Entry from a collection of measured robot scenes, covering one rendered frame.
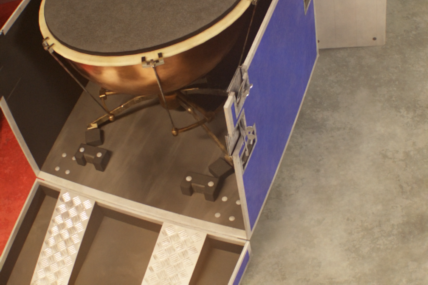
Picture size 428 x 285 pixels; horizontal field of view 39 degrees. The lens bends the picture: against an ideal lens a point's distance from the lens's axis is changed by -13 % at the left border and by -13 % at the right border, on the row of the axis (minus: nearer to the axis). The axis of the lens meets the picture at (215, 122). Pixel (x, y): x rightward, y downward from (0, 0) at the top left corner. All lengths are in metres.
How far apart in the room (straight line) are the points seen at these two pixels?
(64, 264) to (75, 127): 0.70
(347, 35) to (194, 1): 1.30
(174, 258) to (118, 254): 0.31
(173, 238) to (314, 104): 1.00
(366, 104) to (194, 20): 1.26
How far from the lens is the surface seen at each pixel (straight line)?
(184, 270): 2.64
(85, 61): 2.24
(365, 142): 3.10
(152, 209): 2.76
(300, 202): 2.91
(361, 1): 3.29
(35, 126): 2.93
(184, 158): 2.88
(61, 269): 2.82
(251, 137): 2.17
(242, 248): 2.70
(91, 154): 2.92
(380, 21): 3.40
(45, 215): 3.07
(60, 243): 2.85
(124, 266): 2.82
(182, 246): 2.67
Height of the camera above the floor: 2.47
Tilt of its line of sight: 50 degrees down
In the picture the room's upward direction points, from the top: 11 degrees counter-clockwise
